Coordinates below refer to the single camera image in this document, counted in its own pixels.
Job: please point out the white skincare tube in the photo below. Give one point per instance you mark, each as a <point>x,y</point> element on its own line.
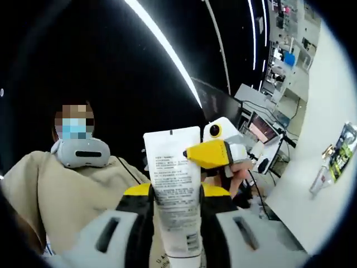
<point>173,173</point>

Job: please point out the blue storage bin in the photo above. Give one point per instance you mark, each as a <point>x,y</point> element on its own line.
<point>290,58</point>

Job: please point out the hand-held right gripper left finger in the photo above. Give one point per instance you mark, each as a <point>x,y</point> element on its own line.
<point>92,237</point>

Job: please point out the white grey neck-worn device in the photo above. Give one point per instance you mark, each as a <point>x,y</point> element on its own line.
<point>81,152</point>

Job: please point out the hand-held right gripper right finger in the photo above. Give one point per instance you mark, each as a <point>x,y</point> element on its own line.
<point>267,243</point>

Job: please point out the person's left hand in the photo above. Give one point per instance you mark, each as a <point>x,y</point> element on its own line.
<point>240,173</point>

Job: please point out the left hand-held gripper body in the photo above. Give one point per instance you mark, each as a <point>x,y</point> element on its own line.
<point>223,125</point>

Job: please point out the black computer mouse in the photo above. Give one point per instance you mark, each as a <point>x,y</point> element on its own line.
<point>263,165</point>

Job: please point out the white side desk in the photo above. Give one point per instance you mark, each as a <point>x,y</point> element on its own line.
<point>273,156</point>

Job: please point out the green black skincare sachet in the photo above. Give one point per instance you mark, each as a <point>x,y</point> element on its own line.
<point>343,153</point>

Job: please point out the long ceiling light strip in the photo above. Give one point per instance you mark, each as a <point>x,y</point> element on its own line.
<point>167,48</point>

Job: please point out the small red-label skincare pump bottle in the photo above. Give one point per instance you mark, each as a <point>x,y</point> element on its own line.
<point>320,181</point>

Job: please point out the large black display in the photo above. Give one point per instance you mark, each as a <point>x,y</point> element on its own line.
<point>217,100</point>

